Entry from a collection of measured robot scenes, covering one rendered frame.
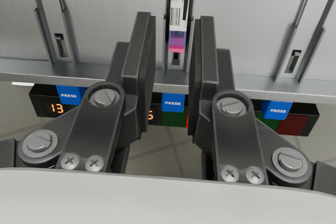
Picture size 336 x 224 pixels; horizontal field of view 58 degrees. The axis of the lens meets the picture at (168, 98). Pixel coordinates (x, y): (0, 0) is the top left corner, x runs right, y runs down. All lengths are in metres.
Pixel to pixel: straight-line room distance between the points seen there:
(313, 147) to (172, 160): 0.47
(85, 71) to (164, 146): 0.76
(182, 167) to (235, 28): 0.81
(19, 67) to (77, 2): 0.09
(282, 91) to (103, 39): 0.17
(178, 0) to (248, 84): 0.11
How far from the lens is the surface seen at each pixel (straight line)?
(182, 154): 1.04
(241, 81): 0.30
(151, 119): 0.37
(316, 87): 0.32
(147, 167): 1.05
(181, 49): 0.27
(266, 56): 0.30
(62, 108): 0.39
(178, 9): 0.25
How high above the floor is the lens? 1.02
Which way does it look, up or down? 89 degrees down
